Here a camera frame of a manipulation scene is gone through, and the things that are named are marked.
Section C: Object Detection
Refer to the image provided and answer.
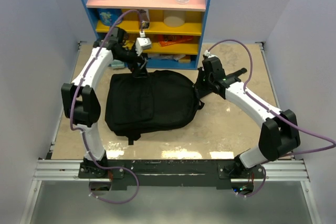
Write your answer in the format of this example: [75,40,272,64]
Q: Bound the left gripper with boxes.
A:
[115,44,149,78]

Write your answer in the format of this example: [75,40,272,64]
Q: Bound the black backpack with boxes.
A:
[104,70,211,145]

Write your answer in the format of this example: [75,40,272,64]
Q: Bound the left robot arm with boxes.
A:
[61,27,152,178]

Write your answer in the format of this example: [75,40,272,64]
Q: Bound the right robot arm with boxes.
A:
[196,56,300,178]

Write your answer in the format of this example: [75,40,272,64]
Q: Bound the teal tissue pack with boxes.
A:
[110,60,125,69]

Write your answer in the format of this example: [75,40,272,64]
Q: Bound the yellow soap pack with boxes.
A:
[178,55,191,63]

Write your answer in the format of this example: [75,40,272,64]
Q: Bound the orange snack box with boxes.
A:
[156,35,194,47]

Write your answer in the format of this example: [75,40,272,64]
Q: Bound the white wrapped packs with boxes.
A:
[147,54,186,61]

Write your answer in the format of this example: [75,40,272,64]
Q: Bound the small carton box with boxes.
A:
[138,9,150,30]

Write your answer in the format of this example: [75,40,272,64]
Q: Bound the blue round can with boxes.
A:
[98,8,122,27]

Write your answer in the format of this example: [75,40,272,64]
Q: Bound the white round container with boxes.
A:
[163,10,186,27]

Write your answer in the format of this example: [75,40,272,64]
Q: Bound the blue shelf unit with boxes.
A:
[81,0,211,70]

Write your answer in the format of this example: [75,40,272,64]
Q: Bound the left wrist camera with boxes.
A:
[135,31,152,56]

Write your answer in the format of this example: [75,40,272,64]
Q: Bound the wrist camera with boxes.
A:
[203,50,217,60]
[135,31,152,56]

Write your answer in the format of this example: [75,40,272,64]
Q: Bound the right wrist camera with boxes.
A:
[203,50,217,60]

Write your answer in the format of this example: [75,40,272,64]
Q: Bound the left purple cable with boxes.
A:
[69,9,146,205]

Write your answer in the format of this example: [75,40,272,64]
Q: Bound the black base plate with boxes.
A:
[78,159,264,190]

